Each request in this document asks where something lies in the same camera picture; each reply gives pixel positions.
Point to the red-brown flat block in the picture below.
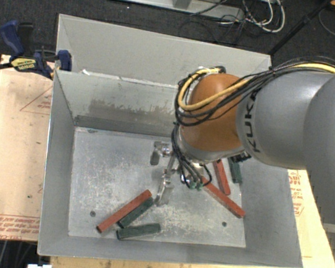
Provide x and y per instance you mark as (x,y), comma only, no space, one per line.
(223,199)
(222,179)
(124,211)

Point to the dark green flat block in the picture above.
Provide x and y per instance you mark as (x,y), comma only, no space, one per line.
(236,173)
(138,231)
(136,212)

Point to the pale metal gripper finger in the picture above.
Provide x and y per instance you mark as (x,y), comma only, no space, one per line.
(168,194)
(160,191)

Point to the grey metal bin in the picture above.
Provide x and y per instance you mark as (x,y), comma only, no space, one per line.
(113,165)

